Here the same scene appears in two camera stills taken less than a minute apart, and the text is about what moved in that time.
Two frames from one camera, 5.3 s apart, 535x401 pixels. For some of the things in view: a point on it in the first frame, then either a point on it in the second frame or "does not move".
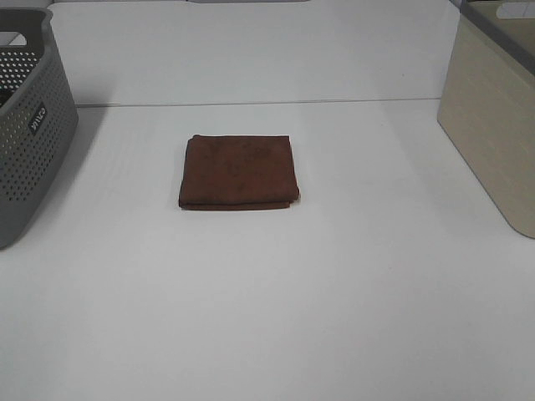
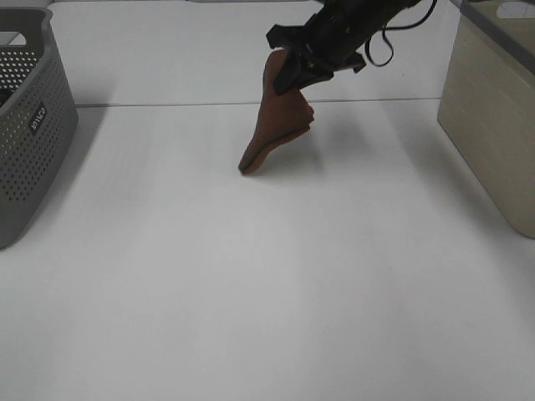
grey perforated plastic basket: x=38 y=118 does not move
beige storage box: x=487 y=105 does not move
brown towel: x=238 y=172 to x=281 y=118
